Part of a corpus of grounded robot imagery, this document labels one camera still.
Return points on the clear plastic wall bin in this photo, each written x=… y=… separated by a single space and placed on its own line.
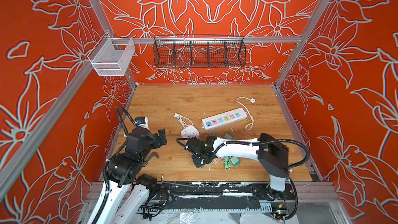
x=112 y=56

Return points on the green charger plug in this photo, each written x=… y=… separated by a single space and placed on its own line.
x=228 y=136
x=234 y=161

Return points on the black allen key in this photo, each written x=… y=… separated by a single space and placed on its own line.
x=150 y=156

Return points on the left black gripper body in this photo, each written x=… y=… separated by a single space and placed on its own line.
x=157 y=141

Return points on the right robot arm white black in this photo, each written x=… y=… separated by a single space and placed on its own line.
x=271 y=153

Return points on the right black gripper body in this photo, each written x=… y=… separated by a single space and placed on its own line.
x=197 y=160

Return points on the black wire wall basket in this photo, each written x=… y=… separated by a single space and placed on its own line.
x=199 y=51

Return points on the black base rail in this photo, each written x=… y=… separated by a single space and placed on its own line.
x=224 y=196

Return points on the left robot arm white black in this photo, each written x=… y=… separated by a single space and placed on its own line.
x=124 y=191

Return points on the white square socket cube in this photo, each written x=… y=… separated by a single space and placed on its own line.
x=190 y=132

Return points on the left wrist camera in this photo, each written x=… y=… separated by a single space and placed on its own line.
x=142 y=122

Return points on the green charger plug upper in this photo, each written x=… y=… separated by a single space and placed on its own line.
x=228 y=136

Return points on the green charger plug lower right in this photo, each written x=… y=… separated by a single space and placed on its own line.
x=234 y=161

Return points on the white multicolour power strip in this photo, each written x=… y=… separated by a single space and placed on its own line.
x=219 y=120

